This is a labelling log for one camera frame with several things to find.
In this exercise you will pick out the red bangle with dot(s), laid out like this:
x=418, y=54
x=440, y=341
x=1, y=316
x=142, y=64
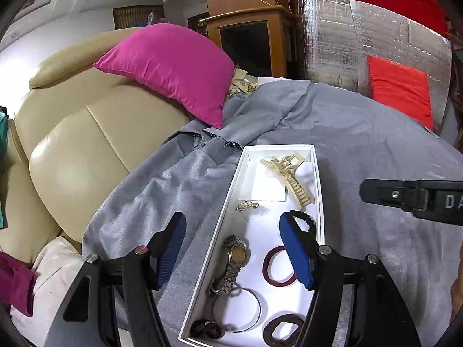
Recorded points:
x=267, y=271

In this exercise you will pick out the silver insulation panel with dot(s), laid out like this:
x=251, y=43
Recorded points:
x=325, y=43

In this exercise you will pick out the silver bangle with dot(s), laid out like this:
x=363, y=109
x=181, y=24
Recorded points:
x=257, y=311

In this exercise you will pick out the gold brooch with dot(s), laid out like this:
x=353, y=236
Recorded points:
x=247, y=206

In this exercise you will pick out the beige patterned cloth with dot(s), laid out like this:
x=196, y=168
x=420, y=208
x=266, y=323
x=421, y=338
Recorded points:
x=242, y=86

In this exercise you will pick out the magenta cloth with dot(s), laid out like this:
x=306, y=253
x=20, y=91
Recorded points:
x=16, y=285

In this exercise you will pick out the cream hair claw clip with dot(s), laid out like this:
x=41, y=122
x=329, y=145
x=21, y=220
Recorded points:
x=294, y=182

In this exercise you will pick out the cream leather sofa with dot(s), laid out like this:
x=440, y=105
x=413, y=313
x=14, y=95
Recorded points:
x=79, y=141

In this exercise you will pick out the white box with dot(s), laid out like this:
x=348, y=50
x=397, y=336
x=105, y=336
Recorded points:
x=253, y=231

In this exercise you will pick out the green cloth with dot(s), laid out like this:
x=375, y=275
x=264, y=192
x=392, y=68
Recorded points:
x=3, y=151

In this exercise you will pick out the red cushion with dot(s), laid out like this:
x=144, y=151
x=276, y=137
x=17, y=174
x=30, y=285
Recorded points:
x=398, y=86

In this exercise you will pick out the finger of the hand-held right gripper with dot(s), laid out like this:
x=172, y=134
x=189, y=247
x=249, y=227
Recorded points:
x=383, y=191

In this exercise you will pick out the grey cloth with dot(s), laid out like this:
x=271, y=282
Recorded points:
x=361, y=144

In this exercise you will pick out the dark lattice window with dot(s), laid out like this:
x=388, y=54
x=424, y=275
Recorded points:
x=137, y=16

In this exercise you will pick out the gold silver wristwatch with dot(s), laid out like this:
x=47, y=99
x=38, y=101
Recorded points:
x=237, y=255

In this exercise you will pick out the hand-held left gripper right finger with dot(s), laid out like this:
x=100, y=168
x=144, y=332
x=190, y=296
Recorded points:
x=294, y=249

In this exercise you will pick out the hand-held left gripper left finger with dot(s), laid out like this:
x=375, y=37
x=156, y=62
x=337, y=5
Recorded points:
x=170, y=249

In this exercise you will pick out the red cloth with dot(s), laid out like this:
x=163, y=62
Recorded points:
x=390, y=3

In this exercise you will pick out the wooden cabinet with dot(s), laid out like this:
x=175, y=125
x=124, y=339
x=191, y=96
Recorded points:
x=249, y=43

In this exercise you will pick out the magenta cushion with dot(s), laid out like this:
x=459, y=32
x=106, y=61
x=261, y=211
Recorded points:
x=170, y=65

